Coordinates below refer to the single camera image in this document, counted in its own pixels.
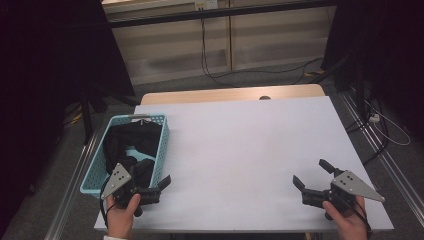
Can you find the wooden table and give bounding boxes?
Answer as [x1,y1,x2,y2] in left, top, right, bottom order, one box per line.
[140,83,326,106]

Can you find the aluminium floor rail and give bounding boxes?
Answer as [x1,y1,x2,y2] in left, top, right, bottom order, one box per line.
[339,91,424,218]
[44,131,101,240]

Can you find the white wall outlet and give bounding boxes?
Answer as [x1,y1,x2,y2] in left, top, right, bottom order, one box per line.
[194,0,218,10]

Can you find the black tripod stand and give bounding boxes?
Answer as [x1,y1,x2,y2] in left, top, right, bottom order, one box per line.
[78,84,141,146]

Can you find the light blue plastic basket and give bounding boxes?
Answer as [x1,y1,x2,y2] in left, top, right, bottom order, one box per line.
[79,113,170,203]

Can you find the person's left hand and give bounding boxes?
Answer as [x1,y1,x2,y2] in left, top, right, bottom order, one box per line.
[105,193,142,238]

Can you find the wide black curtain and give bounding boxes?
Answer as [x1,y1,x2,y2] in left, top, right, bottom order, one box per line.
[0,0,136,231]

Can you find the black wall cable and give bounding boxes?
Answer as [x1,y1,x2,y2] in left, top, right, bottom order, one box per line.
[199,9,324,89]

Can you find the black horizontal bar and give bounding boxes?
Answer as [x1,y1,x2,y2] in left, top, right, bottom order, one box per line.
[108,0,338,29]

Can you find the black floor cables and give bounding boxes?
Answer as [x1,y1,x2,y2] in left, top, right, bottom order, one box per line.
[344,89,391,167]

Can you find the narrow black curtain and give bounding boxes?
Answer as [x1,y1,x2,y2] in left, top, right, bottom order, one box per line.
[321,0,424,141]

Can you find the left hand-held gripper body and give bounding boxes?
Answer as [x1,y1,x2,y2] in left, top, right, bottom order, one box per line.
[100,162,161,218]

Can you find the white floor cable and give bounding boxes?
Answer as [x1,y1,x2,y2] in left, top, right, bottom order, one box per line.
[364,99,412,147]

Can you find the right hand-held gripper black cable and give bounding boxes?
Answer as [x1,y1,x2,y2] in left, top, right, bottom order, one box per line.
[333,191,374,234]

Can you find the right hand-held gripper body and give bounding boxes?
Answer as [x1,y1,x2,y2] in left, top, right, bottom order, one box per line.
[301,168,386,221]

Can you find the black metal stand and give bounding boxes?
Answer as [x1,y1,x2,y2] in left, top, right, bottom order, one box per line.
[309,53,368,114]

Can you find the person's right hand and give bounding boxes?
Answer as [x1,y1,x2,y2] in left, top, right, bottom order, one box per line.
[322,195,369,240]

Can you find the left hand-held gripper black cable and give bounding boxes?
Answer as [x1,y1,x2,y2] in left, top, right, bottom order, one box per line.
[99,176,116,230]

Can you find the hand-held gripper black cable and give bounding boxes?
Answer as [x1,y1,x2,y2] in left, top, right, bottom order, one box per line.
[333,191,374,234]
[99,176,116,230]

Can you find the black pants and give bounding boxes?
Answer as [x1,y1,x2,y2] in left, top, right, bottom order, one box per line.
[103,120,163,188]

